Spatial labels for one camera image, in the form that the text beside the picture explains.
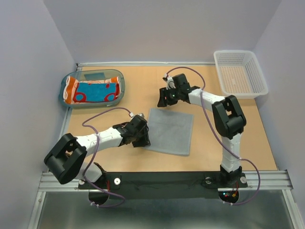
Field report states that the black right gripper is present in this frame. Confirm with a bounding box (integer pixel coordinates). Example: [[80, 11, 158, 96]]
[[157, 85, 182, 107]]

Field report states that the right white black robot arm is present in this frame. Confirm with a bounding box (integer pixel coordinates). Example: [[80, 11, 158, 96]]
[[157, 86, 246, 186]]

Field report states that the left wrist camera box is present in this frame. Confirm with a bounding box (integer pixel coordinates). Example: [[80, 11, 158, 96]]
[[137, 113, 145, 118]]

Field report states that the aluminium frame rail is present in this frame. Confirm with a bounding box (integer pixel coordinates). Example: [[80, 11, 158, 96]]
[[38, 169, 293, 191]]

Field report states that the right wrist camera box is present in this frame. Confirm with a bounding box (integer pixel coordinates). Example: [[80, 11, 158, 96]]
[[167, 73, 190, 90]]

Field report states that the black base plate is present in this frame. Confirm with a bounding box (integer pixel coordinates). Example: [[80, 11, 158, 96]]
[[78, 171, 248, 200]]

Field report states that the red and blue cloth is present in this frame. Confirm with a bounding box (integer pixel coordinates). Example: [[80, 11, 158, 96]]
[[73, 83, 120, 103]]

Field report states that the grey cloth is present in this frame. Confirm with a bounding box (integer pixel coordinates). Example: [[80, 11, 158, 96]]
[[144, 108, 194, 156]]

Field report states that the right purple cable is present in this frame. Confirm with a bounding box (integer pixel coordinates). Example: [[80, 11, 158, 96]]
[[163, 66, 260, 206]]

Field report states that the orange and white towel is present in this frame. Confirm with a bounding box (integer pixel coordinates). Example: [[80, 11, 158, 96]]
[[63, 76, 121, 104]]

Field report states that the teal translucent plastic tub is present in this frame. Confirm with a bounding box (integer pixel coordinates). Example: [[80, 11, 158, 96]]
[[59, 69, 125, 108]]

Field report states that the white perforated plastic basket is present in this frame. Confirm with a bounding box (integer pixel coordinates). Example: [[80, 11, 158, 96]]
[[213, 50, 269, 99]]

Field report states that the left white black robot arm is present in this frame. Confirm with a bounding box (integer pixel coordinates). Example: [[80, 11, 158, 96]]
[[44, 114, 150, 189]]

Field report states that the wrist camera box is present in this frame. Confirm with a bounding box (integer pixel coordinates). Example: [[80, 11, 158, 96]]
[[167, 73, 190, 90], [137, 113, 145, 118]]

